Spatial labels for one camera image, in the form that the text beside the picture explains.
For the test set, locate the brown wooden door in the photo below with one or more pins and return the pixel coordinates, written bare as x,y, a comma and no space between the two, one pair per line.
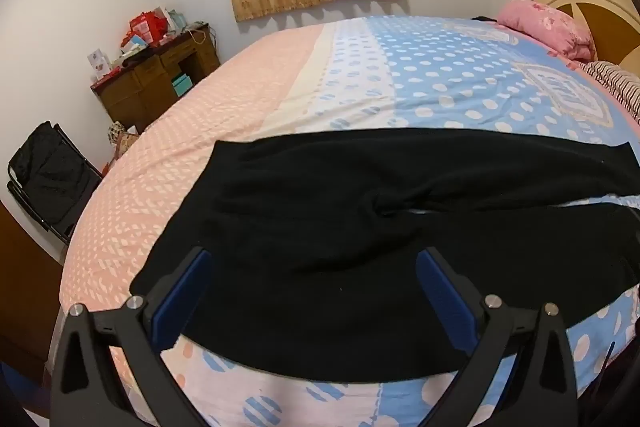
25,287

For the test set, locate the cream and wood headboard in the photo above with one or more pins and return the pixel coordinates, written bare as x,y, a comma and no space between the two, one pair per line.
600,2

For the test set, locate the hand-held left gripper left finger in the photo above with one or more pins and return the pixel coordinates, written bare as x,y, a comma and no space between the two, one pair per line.
182,302

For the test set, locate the teal box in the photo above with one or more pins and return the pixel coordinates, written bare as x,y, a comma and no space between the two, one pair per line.
182,85

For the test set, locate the black pants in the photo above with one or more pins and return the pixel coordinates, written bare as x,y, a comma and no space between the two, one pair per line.
325,232

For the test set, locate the pink pillow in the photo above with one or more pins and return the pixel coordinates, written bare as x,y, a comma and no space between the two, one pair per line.
545,24

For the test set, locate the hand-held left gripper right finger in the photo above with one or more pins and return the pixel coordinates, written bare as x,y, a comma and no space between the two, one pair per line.
445,297

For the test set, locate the black folding chair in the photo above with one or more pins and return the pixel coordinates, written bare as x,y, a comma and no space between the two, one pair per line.
47,177

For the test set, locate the patterned gift bag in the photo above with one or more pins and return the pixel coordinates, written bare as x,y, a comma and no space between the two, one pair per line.
122,142

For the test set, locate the white printed card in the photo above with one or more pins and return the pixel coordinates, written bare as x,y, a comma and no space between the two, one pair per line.
98,63

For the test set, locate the bed with patterned sheet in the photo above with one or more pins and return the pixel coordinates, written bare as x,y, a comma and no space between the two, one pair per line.
225,107

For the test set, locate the striped pillow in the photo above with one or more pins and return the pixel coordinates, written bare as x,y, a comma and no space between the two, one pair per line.
617,82

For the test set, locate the brown wooden desk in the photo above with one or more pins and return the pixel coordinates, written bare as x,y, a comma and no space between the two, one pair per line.
140,92

